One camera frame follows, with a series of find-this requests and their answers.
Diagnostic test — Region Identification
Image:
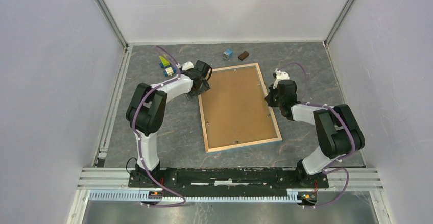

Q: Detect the light wooden picture frame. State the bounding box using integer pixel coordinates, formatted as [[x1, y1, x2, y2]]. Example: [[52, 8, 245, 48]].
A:
[[198, 62, 283, 154]]

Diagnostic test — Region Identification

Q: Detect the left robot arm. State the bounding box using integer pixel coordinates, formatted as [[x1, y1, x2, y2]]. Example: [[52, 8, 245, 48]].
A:
[[126, 60, 213, 187]]

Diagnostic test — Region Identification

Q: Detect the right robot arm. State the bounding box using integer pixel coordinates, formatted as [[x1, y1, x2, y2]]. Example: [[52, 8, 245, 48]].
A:
[[265, 80, 365, 187]]

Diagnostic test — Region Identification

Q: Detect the white blue toy car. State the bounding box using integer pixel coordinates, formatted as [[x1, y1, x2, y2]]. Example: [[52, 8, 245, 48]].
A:
[[163, 67, 177, 77]]

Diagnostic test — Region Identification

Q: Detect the blue white cube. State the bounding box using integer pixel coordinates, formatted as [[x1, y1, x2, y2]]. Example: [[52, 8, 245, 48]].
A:
[[223, 49, 233, 60]]

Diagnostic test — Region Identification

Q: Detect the green blue toy car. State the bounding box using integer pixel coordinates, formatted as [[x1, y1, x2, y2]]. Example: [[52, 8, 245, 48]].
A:
[[159, 55, 171, 69]]

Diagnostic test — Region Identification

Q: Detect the small brown block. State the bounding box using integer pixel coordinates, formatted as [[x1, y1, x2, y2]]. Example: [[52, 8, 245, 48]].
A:
[[237, 51, 250, 61]]

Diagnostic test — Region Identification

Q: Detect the aluminium base profile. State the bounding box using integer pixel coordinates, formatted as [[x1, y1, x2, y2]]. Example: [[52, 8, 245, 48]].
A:
[[78, 168, 384, 191]]

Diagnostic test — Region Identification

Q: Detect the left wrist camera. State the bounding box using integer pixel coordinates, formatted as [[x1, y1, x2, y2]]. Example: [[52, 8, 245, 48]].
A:
[[177, 61, 194, 71]]

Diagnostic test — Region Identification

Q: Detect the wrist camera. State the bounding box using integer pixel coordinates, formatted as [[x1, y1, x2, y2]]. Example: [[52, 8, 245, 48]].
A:
[[273, 68, 290, 89], [177, 61, 194, 71]]

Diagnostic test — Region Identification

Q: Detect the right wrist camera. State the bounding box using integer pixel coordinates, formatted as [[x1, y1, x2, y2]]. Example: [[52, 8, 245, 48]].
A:
[[273, 68, 290, 89]]

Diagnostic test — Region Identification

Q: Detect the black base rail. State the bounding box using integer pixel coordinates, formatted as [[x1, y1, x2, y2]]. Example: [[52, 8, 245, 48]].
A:
[[128, 167, 329, 198]]

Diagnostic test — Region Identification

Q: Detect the left floor aluminium rail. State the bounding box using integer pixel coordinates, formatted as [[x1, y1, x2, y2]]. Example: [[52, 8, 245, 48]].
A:
[[92, 45, 134, 167]]

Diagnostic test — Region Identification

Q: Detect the right corner aluminium post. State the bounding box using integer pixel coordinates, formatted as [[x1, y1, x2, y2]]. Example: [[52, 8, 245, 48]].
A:
[[323, 0, 356, 48]]

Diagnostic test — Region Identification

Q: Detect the corner aluminium post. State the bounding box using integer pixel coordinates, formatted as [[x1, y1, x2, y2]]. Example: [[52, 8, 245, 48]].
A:
[[95, 0, 129, 50], [323, 0, 356, 48]]

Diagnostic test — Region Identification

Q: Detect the left corner aluminium post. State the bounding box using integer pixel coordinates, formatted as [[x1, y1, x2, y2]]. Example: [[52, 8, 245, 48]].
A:
[[95, 0, 129, 50]]

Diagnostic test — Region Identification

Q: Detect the slotted cable duct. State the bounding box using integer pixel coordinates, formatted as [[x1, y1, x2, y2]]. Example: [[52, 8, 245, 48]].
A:
[[88, 189, 318, 204]]

